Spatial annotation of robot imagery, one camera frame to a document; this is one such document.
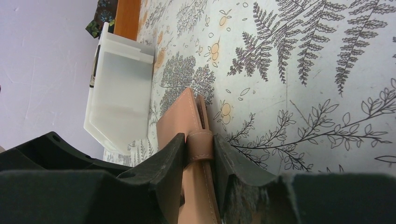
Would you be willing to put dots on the dark patterned rolled sock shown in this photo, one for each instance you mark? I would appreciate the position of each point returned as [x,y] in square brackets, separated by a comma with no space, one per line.
[105,12]

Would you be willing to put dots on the brown leather card holder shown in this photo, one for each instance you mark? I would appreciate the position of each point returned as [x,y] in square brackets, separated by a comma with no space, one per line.
[188,115]

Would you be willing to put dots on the wooden compartment tray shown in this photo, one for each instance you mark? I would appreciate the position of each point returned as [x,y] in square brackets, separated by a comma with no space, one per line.
[127,18]

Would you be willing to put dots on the floral table mat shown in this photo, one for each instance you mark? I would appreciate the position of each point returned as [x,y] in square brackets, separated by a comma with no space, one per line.
[293,85]

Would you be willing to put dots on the white translucent card box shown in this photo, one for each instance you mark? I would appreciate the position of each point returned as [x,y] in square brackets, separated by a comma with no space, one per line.
[117,110]

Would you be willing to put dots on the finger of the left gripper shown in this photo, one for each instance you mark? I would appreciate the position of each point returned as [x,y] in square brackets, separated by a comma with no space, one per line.
[51,152]

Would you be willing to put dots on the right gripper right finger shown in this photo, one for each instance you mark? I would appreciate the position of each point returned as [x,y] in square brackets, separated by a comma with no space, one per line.
[248,194]

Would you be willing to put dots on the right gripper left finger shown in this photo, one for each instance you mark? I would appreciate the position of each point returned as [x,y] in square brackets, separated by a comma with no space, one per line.
[148,193]

